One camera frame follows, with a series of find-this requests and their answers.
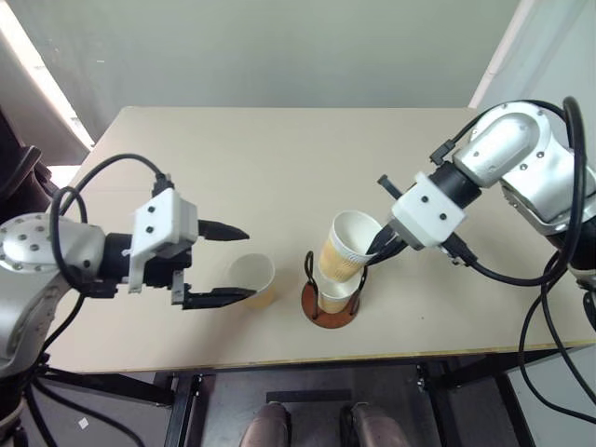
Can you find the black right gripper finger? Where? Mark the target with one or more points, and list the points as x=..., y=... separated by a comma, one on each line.
x=388, y=253
x=378, y=242

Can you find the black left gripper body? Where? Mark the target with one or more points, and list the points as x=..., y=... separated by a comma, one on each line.
x=160, y=272

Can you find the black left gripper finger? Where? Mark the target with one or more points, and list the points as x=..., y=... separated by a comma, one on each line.
x=223, y=230
x=214, y=298

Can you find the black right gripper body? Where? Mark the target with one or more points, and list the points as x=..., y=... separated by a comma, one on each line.
x=390, y=186

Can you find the tan ribbed paper cup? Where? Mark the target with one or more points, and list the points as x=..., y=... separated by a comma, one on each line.
x=333, y=298
x=253, y=284
x=344, y=253

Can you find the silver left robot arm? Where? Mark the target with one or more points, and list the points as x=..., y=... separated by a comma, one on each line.
x=32, y=247

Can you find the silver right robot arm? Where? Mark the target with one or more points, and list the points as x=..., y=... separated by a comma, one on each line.
x=507, y=149

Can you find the dark rounded robot foot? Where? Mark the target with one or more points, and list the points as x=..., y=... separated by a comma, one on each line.
x=372, y=426
x=267, y=426

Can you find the small white floor sticker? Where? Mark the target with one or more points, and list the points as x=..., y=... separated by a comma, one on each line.
x=83, y=423

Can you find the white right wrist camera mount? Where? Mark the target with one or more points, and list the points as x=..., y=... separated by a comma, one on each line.
x=426, y=214

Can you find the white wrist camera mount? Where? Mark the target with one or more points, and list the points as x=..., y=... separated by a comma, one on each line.
x=426, y=214
x=160, y=219

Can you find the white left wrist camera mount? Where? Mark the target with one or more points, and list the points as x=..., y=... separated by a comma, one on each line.
x=160, y=219

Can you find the black metal table frame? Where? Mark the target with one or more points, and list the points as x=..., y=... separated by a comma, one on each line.
x=186, y=410

